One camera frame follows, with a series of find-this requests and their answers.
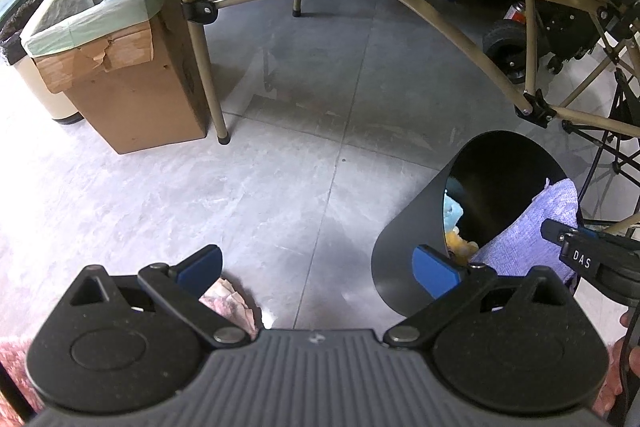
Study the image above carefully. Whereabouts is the cardboard box with green liner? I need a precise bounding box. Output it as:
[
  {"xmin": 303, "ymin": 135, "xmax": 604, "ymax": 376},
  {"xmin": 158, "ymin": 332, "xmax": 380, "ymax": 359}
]
[{"xmin": 20, "ymin": 0, "xmax": 211, "ymax": 155}]

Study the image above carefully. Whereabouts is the purple knitted cloth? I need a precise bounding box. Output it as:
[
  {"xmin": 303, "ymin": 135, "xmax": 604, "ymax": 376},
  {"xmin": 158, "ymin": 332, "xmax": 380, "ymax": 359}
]
[{"xmin": 472, "ymin": 177, "xmax": 581, "ymax": 285}]

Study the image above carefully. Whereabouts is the red spray can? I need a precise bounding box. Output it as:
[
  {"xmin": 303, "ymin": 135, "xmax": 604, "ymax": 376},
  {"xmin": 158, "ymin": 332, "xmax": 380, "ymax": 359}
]
[{"xmin": 502, "ymin": 0, "xmax": 528, "ymax": 25}]

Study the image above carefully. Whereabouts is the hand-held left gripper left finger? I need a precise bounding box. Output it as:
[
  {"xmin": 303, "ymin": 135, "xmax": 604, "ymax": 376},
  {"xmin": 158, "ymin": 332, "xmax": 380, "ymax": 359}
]
[{"xmin": 62, "ymin": 244, "xmax": 261, "ymax": 349}]

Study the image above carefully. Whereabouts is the light blue plush toy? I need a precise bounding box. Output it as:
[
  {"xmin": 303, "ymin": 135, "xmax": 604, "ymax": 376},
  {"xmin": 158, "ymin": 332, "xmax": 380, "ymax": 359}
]
[{"xmin": 444, "ymin": 192, "xmax": 466, "ymax": 233}]

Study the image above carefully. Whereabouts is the person's right hand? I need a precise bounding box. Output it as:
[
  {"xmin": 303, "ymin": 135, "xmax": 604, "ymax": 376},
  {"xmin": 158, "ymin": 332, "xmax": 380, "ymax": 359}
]
[{"xmin": 602, "ymin": 309, "xmax": 640, "ymax": 425}]

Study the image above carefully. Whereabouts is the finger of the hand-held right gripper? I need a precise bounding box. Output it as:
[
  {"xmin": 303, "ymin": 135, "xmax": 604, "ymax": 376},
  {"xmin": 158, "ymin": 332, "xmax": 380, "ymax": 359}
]
[{"xmin": 541, "ymin": 218, "xmax": 640, "ymax": 254}]

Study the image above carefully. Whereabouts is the white bin with black liner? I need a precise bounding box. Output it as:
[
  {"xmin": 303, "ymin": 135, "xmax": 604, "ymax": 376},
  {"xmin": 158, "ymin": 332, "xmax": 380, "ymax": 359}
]
[{"xmin": 0, "ymin": 0, "xmax": 85, "ymax": 124}]

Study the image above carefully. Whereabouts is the pink fluffy garment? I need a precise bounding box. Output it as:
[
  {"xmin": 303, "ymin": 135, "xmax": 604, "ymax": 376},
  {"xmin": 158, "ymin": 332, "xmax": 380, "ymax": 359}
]
[{"xmin": 0, "ymin": 334, "xmax": 48, "ymax": 413}]

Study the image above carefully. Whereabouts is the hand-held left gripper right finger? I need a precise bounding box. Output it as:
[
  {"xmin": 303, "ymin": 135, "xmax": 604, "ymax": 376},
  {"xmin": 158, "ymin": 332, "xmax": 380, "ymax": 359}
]
[{"xmin": 382, "ymin": 244, "xmax": 576, "ymax": 349}]

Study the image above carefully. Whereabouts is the tan folding slat table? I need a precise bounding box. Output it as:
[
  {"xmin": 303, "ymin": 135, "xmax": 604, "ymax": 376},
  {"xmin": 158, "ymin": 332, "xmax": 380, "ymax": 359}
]
[{"xmin": 165, "ymin": 0, "xmax": 640, "ymax": 145}]

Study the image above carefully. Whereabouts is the pink patterned fabric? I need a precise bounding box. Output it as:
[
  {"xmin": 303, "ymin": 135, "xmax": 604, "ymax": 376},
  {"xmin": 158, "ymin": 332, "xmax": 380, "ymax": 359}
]
[{"xmin": 197, "ymin": 276, "xmax": 263, "ymax": 340}]

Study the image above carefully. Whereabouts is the yellow plush toy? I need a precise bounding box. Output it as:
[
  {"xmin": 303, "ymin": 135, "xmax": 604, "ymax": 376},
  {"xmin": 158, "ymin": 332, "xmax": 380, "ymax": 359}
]
[{"xmin": 445, "ymin": 229, "xmax": 481, "ymax": 265}]

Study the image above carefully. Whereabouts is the black round bin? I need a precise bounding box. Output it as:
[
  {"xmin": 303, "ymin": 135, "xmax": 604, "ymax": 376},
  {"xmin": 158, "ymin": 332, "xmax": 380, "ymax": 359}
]
[{"xmin": 371, "ymin": 131, "xmax": 581, "ymax": 318}]

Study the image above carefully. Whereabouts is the black wagon wheel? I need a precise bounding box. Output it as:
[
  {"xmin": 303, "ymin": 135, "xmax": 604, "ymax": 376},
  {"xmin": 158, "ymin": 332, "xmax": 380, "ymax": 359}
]
[{"xmin": 481, "ymin": 19, "xmax": 538, "ymax": 82}]

